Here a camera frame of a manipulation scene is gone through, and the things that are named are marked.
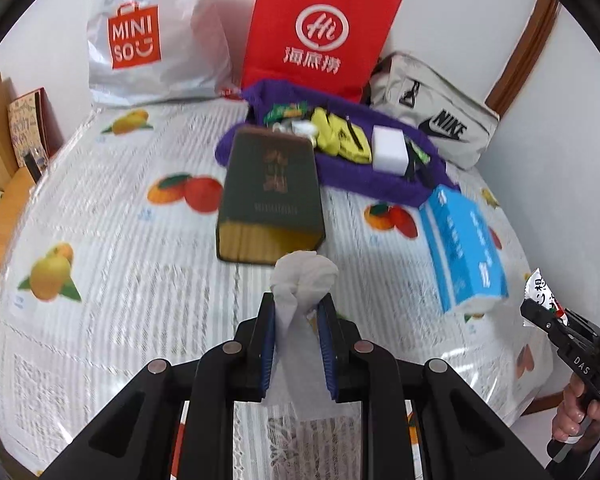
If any wooden baseboard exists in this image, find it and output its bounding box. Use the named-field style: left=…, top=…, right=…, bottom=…
left=522, top=392, right=563, bottom=416

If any patterned notebook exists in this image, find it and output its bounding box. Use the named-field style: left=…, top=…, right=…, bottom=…
left=6, top=87, right=63, bottom=166

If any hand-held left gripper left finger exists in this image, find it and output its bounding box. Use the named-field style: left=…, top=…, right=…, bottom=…
left=39, top=291, right=281, bottom=480

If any dark green tin box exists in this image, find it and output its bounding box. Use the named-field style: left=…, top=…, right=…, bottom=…
left=215, top=127, right=327, bottom=265

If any blue tissue pack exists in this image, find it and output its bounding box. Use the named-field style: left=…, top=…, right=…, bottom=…
left=419, top=184, right=510, bottom=316

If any person's right hand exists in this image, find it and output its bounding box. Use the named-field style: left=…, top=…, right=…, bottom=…
left=552, top=374, right=600, bottom=444

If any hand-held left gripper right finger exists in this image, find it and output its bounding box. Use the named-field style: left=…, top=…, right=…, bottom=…
left=317, top=295, right=552, bottom=480

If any grey waist bag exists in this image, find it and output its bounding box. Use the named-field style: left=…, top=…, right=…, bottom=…
left=367, top=51, right=501, bottom=170

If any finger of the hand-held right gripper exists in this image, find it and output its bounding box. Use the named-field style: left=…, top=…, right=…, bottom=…
left=521, top=300, right=571, bottom=343
left=560, top=309, right=600, bottom=341

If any clear plastic pouch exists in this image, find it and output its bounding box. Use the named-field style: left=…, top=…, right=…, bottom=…
left=272, top=251, right=367, bottom=428

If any white foam block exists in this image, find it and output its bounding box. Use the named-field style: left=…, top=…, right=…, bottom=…
left=372, top=126, right=411, bottom=173

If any wooden nightstand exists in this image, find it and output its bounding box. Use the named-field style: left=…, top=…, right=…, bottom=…
left=0, top=167, right=38, bottom=266

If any black watch strap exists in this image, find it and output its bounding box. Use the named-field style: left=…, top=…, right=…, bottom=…
left=405, top=157, right=442, bottom=187

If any white snack packet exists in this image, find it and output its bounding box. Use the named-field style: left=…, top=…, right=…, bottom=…
left=524, top=267, right=568, bottom=326

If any purple fabric basket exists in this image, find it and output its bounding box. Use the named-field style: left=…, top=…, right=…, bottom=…
left=215, top=79, right=461, bottom=208

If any red paper bag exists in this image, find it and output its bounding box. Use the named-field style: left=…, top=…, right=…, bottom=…
left=240, top=0, right=405, bottom=106

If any green packet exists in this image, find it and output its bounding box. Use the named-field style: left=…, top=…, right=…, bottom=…
left=405, top=140, right=428, bottom=166
left=265, top=102, right=308, bottom=126

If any yellow drawstring pouch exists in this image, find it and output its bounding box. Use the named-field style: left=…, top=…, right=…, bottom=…
left=310, top=107, right=373, bottom=163

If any wooden door frame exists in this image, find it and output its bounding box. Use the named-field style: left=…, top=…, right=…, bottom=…
left=486, top=0, right=561, bottom=116

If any glass perfume bottle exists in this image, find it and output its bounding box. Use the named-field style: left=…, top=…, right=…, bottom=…
left=24, top=149, right=48, bottom=181

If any white plastic shopping bag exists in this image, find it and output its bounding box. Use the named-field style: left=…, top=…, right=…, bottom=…
left=87, top=0, right=233, bottom=108

